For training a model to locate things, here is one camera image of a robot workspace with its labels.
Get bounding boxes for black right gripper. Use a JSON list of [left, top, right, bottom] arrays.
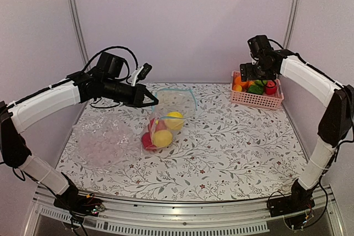
[[241, 60, 277, 82]]

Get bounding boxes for clear zip top bag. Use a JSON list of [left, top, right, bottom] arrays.
[[140, 88, 197, 153]]

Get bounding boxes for red toy bell pepper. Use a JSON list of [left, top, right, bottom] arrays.
[[148, 118, 167, 137]]

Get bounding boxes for yellow toy lemon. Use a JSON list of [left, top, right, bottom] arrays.
[[164, 112, 184, 130], [153, 129, 173, 148]]

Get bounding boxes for red toy pomegranate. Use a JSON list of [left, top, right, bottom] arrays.
[[141, 132, 157, 151]]

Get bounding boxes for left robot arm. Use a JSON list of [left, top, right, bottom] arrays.
[[1, 49, 158, 211]]

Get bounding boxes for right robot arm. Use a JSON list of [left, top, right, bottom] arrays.
[[240, 35, 353, 212]]

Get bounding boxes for round orange toy fruit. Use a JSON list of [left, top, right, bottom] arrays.
[[233, 76, 248, 88]]

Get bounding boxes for green toy pepper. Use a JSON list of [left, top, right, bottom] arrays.
[[247, 80, 268, 95]]

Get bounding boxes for pink toy peach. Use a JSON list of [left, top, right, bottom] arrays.
[[264, 80, 277, 95]]

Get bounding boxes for pink plastic basket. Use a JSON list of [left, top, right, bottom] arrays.
[[230, 71, 284, 110]]

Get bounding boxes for floral tablecloth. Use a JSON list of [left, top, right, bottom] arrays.
[[57, 83, 307, 201]]

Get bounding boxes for crumpled clear plastic bags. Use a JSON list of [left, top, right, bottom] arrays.
[[71, 114, 142, 172]]

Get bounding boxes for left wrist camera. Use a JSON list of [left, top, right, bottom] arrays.
[[127, 63, 152, 86]]

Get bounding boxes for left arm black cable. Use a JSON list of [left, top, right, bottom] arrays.
[[82, 45, 139, 82]]

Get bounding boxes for right aluminium wall post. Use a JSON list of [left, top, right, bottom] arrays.
[[283, 0, 300, 48]]

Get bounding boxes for aluminium wall post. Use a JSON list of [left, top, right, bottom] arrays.
[[67, 0, 89, 64], [283, 0, 300, 48]]

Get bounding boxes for aluminium table front rail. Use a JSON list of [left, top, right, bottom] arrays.
[[23, 186, 348, 235]]

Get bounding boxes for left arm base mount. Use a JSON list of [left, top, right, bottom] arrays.
[[54, 178, 105, 217]]

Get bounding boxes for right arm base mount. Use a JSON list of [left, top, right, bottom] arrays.
[[267, 184, 315, 217]]

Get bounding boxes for left aluminium wall post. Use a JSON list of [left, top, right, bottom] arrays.
[[67, 0, 89, 64]]

